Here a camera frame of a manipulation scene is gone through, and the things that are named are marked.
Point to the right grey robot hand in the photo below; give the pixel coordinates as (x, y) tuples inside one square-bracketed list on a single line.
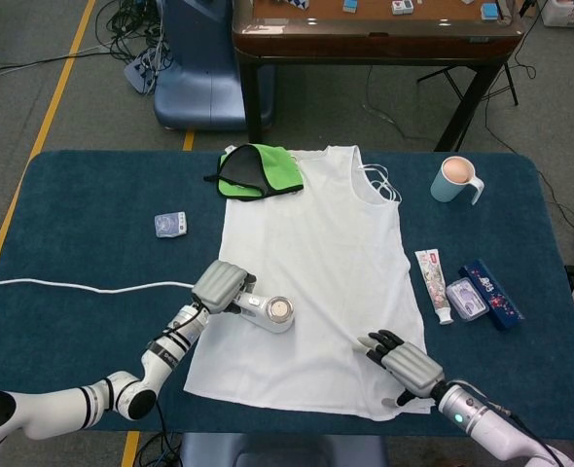
[(411, 367)]

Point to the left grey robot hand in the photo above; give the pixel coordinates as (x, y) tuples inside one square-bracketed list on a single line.
[(219, 284)]

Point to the white handheld steamer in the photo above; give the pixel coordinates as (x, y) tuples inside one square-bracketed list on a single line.
[(279, 311)]

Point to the white sleeveless shirt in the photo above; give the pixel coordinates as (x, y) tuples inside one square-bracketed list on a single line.
[(306, 233)]

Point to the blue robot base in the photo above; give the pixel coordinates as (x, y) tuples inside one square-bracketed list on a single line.
[(194, 73)]

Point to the small blue tissue pack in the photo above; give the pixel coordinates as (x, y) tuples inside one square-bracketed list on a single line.
[(170, 225)]

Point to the floral toothpaste tube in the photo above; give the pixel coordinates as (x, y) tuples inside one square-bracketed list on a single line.
[(433, 287)]

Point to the clear plastic card box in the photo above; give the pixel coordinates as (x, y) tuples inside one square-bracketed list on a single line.
[(467, 301)]

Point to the dark blue patterned box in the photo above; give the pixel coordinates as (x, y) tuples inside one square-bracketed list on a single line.
[(491, 292)]

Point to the green and black cloth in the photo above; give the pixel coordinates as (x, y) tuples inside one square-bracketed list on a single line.
[(272, 163)]

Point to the dark blue table mat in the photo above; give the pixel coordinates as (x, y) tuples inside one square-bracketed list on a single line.
[(97, 219)]

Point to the blue floor power strip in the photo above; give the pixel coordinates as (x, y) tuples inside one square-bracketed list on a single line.
[(138, 73)]

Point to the brown mahjong table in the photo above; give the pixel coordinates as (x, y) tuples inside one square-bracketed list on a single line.
[(365, 41)]

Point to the blue white snake puzzle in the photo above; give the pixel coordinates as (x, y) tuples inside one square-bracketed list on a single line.
[(297, 4)]

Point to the blue mahjong tile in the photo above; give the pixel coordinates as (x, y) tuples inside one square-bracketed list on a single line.
[(349, 5), (487, 11)]

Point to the white faced mahjong tile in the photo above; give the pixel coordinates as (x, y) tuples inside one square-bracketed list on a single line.
[(397, 7), (408, 6)]

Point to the white storage box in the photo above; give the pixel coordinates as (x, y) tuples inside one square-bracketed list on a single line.
[(569, 12)]

